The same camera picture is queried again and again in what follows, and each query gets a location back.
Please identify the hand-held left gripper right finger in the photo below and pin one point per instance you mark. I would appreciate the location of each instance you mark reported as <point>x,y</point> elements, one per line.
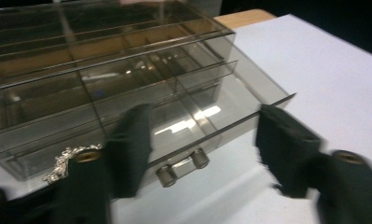
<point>286,149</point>

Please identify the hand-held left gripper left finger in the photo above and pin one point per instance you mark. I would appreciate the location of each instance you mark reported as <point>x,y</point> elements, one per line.
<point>127,155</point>

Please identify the small round metal part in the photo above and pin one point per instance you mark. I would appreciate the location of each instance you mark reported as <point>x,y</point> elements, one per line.
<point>62,161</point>

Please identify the smoky clear acrylic organizer box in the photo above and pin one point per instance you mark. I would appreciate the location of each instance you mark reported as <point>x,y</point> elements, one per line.
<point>112,46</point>

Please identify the white sheet table cover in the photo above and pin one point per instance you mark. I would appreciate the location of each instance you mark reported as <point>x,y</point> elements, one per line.
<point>329,93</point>

